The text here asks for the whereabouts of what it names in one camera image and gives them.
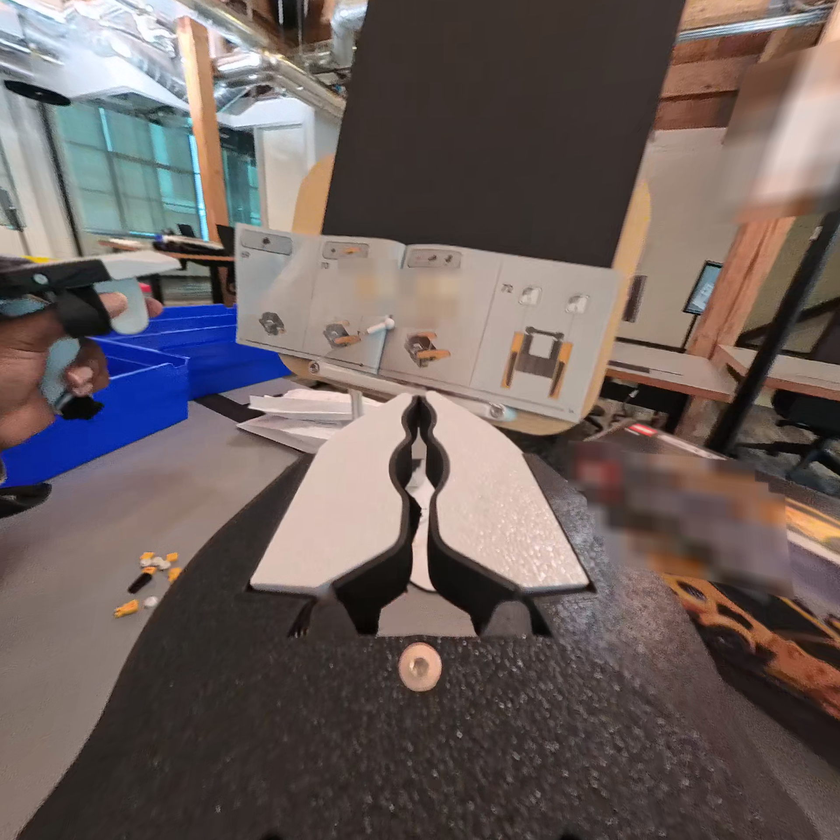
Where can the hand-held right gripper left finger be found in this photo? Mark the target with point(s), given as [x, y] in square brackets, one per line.
[334, 518]

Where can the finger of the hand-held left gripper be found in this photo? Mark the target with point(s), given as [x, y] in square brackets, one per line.
[141, 264]

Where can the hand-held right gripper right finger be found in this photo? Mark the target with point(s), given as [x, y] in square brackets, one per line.
[505, 518]

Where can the white page holder clip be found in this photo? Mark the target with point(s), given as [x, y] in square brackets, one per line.
[384, 323]

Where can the pile of small lego pieces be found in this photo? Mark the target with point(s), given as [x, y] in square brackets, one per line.
[141, 581]

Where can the lego instruction booklet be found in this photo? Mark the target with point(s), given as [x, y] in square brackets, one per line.
[525, 315]

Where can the lego set box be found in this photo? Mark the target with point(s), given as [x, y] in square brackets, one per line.
[754, 630]

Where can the wooden background desk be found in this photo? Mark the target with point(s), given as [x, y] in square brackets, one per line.
[197, 253]

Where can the blue plastic bin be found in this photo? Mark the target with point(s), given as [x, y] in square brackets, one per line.
[131, 420]
[197, 313]
[229, 361]

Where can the white paper bags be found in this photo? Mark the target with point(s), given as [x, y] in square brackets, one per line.
[295, 420]

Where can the black ceiling lamp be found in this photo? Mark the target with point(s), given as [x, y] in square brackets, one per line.
[36, 93]

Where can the grey background desk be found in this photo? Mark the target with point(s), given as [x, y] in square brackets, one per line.
[669, 374]
[754, 367]

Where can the black office chair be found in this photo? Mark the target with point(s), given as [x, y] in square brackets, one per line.
[807, 420]

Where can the wooden diagonal brace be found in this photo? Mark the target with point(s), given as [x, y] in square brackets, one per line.
[741, 289]

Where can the black metal pole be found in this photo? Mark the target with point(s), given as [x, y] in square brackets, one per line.
[781, 328]

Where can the wooden post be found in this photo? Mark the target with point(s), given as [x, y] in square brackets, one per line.
[203, 131]

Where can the silver ceiling duct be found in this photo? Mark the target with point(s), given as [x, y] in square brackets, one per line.
[282, 72]

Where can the wall screen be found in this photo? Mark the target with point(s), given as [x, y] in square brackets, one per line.
[703, 289]

